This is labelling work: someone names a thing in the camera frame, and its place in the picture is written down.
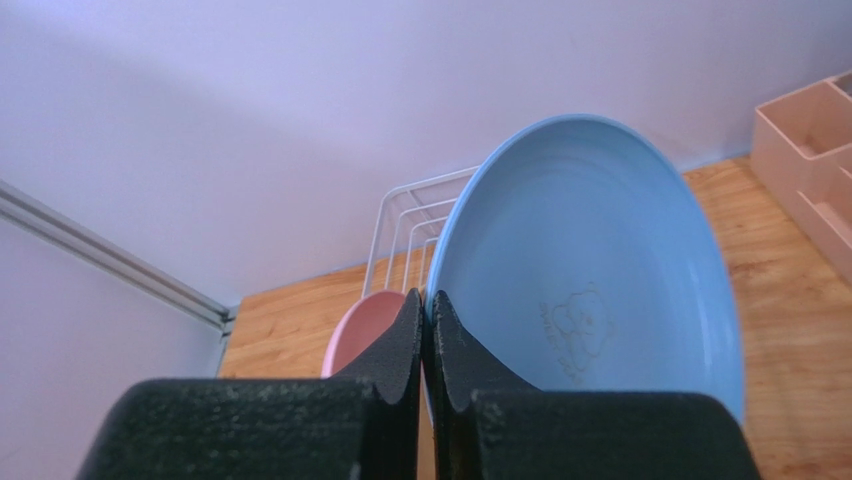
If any pink plate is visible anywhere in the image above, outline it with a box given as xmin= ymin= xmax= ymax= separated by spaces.
xmin=320 ymin=290 xmax=405 ymax=378

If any pink desk organizer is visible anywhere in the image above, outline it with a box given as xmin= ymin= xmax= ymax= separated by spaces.
xmin=750 ymin=72 xmax=851 ymax=281

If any left aluminium corner post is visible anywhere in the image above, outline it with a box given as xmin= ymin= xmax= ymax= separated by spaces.
xmin=0 ymin=178 xmax=236 ymax=334

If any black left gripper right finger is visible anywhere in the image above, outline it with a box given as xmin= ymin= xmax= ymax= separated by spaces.
xmin=431 ymin=292 xmax=760 ymax=479

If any blue plate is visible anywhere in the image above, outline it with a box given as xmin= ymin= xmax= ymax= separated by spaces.
xmin=425 ymin=114 xmax=746 ymax=421

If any white wire dish rack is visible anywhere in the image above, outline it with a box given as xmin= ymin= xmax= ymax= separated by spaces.
xmin=361 ymin=166 xmax=477 ymax=297

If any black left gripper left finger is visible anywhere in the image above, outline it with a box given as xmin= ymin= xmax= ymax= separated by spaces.
xmin=78 ymin=289 xmax=424 ymax=479

